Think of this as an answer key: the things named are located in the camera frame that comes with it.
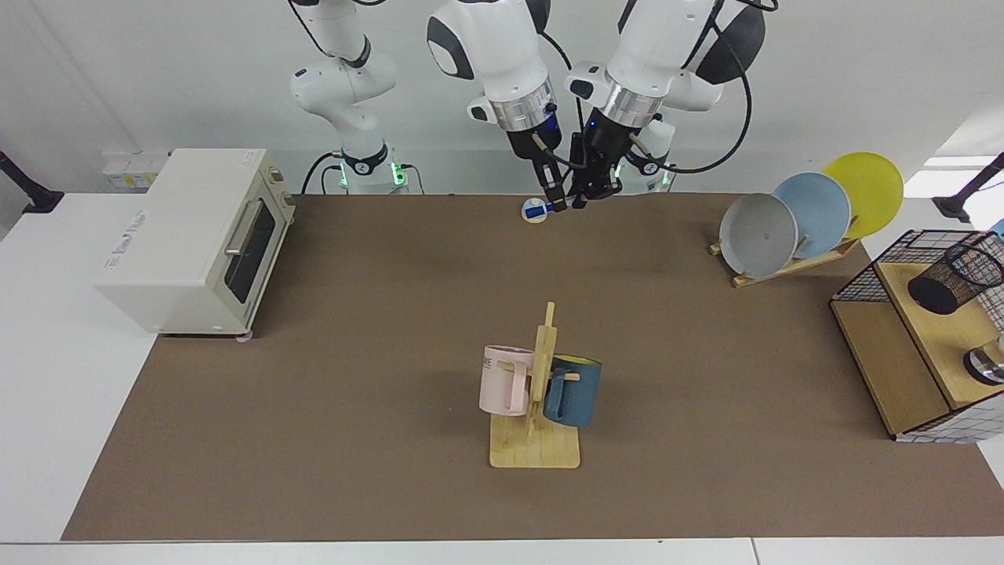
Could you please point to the blue and white marker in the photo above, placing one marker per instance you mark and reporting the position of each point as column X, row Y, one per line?
column 540, row 209

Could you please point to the black mesh pen holder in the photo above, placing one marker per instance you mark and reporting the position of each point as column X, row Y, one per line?
column 937, row 292

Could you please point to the small blue round bell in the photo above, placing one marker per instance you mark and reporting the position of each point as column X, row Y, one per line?
column 534, row 219

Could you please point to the grey plate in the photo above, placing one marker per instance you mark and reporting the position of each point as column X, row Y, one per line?
column 757, row 235

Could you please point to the wooden plate rack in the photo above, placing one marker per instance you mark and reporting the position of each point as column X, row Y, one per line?
column 784, row 269

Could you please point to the pink mug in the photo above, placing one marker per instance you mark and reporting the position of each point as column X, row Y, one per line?
column 498, row 384

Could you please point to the teal mug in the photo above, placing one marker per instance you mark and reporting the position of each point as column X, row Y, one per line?
column 580, row 396

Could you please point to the light blue plate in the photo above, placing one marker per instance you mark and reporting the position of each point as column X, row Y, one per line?
column 823, row 216

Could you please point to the wooden cup stand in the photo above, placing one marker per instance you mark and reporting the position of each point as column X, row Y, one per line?
column 541, row 447

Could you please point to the yellow plate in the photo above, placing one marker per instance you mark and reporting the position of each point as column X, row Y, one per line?
column 874, row 188

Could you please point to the brown table cloth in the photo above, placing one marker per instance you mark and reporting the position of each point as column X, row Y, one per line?
column 392, row 455

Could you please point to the pale toaster oven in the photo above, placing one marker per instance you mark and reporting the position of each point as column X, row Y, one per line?
column 180, row 235

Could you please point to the silver metal cup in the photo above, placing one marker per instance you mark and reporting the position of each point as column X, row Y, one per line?
column 988, row 365

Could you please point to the black camera stand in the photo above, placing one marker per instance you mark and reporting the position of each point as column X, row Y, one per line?
column 957, row 205
column 35, row 198

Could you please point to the white wall socket strip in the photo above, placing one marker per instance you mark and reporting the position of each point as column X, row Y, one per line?
column 129, row 173

